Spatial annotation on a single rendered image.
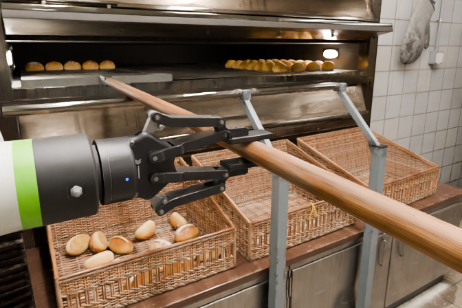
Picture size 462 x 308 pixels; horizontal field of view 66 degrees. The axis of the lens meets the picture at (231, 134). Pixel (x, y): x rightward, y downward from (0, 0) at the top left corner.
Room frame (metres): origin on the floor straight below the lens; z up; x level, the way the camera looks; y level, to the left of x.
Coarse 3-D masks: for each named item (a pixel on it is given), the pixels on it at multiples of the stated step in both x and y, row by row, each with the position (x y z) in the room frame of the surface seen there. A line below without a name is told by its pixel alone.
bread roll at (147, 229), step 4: (148, 220) 1.28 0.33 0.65; (144, 224) 1.24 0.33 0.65; (148, 224) 1.25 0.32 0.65; (152, 224) 1.26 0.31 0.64; (140, 228) 1.22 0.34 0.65; (144, 228) 1.22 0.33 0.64; (148, 228) 1.23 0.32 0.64; (152, 228) 1.25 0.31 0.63; (136, 232) 1.21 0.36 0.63; (140, 232) 1.21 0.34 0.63; (144, 232) 1.22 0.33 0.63; (148, 232) 1.23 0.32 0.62; (152, 232) 1.24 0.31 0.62; (136, 236) 1.21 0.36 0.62; (140, 236) 1.21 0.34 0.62; (144, 236) 1.21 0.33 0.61; (148, 236) 1.23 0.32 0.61
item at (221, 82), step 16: (176, 80) 1.50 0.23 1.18; (192, 80) 1.54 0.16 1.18; (208, 80) 1.58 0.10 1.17; (224, 80) 1.62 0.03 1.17; (240, 80) 1.66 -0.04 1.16; (256, 80) 1.71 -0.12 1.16; (272, 80) 1.76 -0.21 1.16; (288, 80) 1.81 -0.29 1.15; (304, 80) 1.86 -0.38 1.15; (320, 80) 1.93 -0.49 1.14; (16, 96) 1.20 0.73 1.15; (32, 96) 1.23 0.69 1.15; (48, 96) 1.25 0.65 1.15; (64, 96) 1.28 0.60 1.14
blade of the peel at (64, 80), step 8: (24, 80) 1.23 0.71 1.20; (32, 80) 1.24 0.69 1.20; (40, 80) 1.25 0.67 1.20; (48, 80) 1.27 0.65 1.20; (56, 80) 1.28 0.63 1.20; (64, 80) 1.29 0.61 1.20; (72, 80) 1.31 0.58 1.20; (80, 80) 1.32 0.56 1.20; (88, 80) 1.33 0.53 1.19; (96, 80) 1.35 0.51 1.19; (120, 80) 1.39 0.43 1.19; (128, 80) 1.41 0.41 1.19; (136, 80) 1.42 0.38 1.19; (144, 80) 1.44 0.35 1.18; (152, 80) 1.46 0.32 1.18; (160, 80) 1.47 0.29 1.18; (168, 80) 1.49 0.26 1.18
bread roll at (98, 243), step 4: (96, 232) 1.18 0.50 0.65; (100, 232) 1.19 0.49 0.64; (92, 236) 1.16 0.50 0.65; (96, 236) 1.15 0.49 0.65; (100, 236) 1.16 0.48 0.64; (104, 236) 1.20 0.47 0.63; (92, 240) 1.14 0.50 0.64; (96, 240) 1.13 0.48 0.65; (100, 240) 1.14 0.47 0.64; (104, 240) 1.17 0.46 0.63; (92, 244) 1.13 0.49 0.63; (96, 244) 1.12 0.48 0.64; (100, 244) 1.13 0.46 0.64; (104, 244) 1.14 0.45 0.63; (92, 248) 1.13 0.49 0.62; (96, 248) 1.12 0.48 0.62; (100, 248) 1.12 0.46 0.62; (104, 248) 1.14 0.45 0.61
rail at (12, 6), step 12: (84, 12) 1.19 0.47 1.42; (96, 12) 1.21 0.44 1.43; (108, 12) 1.23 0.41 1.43; (120, 12) 1.25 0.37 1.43; (132, 12) 1.27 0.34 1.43; (144, 12) 1.29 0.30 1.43; (156, 12) 1.32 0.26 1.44; (168, 12) 1.34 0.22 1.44; (180, 12) 1.36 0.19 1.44; (336, 24) 1.77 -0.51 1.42; (348, 24) 1.81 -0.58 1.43; (360, 24) 1.86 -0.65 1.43; (372, 24) 1.90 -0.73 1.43; (384, 24) 1.96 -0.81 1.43
